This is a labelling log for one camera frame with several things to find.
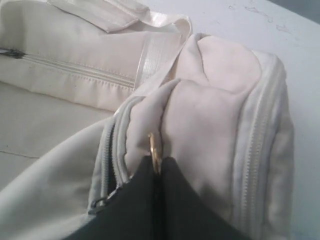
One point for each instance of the cream white duffel bag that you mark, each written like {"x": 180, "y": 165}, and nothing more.
{"x": 90, "y": 87}

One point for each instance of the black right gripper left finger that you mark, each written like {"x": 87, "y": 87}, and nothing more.
{"x": 127, "y": 215}

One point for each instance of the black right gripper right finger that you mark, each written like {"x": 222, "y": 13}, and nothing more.
{"x": 186, "y": 216}

